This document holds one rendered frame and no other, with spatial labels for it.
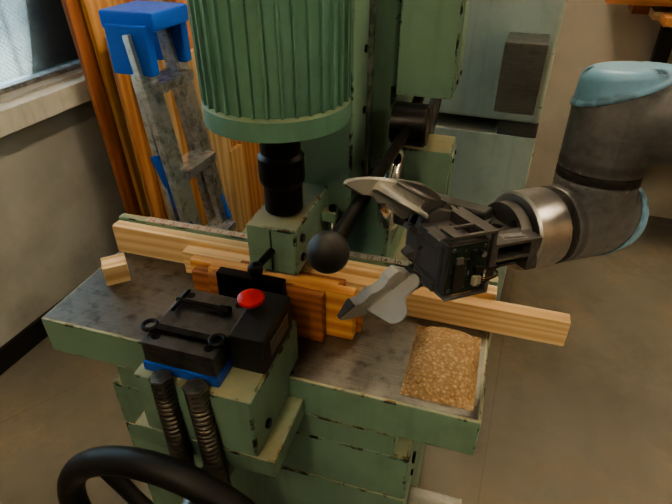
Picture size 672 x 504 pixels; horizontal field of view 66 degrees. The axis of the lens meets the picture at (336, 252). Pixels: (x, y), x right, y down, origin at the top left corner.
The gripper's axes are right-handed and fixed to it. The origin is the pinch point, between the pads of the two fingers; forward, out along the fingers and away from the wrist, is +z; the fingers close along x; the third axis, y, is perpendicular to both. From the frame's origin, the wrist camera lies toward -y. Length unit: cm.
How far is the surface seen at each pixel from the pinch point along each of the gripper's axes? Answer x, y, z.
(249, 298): 6.7, -5.0, 7.8
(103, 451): 16.8, 1.2, 24.2
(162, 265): 17.1, -34.9, 14.3
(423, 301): 14.0, -7.3, -16.7
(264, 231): 4.9, -16.9, 2.5
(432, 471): 102, -42, -53
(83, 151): 37, -174, 28
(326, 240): -6.2, 8.8, 4.9
